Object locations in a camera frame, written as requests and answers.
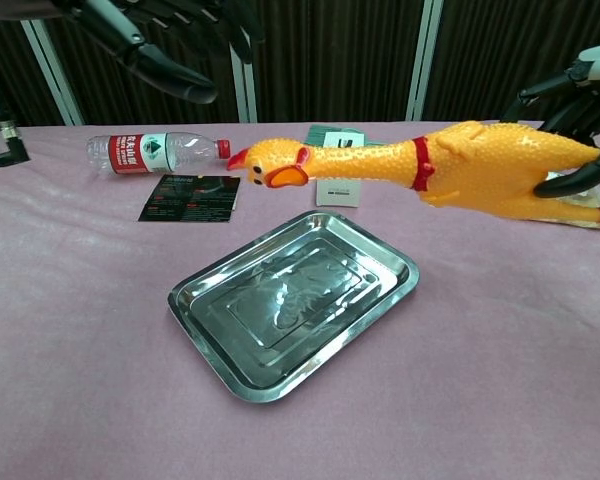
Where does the yellow rubber chicken toy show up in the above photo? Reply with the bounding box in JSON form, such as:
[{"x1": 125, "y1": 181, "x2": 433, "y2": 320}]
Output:
[{"x1": 226, "y1": 119, "x2": 600, "y2": 227}]

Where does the white rectangular carton box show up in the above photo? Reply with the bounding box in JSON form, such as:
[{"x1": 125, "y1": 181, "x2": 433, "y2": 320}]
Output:
[{"x1": 314, "y1": 130, "x2": 366, "y2": 208}]

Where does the white screen frame post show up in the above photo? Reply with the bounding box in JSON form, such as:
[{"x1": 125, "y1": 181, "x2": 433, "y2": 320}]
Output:
[
  {"x1": 229, "y1": 49, "x2": 259, "y2": 124},
  {"x1": 22, "y1": 19, "x2": 85, "y2": 126},
  {"x1": 405, "y1": 0, "x2": 444, "y2": 122}
]

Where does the silver metal tray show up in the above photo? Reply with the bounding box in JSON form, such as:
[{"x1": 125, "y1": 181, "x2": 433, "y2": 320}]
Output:
[{"x1": 167, "y1": 209, "x2": 421, "y2": 404}]

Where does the pink tablecloth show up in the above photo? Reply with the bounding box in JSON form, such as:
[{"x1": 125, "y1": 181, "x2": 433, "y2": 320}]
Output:
[{"x1": 0, "y1": 119, "x2": 600, "y2": 480}]

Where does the green plastic comb brush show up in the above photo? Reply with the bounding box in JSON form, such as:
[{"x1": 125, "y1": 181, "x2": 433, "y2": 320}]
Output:
[{"x1": 303, "y1": 124, "x2": 381, "y2": 149}]

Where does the clear bag of dried food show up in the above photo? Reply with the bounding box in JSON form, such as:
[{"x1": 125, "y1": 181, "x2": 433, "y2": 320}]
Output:
[{"x1": 547, "y1": 170, "x2": 600, "y2": 232}]

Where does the black printed leaflet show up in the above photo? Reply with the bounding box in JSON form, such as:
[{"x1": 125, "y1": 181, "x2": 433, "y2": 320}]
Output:
[{"x1": 137, "y1": 173, "x2": 243, "y2": 224}]

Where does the clear water bottle red label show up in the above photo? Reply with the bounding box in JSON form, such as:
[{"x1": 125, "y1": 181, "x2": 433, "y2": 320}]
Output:
[{"x1": 85, "y1": 131, "x2": 232, "y2": 177}]

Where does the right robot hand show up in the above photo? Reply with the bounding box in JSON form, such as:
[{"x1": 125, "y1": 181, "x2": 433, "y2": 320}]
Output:
[{"x1": 499, "y1": 42, "x2": 600, "y2": 199}]

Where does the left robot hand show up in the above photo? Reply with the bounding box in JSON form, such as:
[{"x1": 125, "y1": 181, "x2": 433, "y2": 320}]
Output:
[{"x1": 0, "y1": 0, "x2": 267, "y2": 105}]

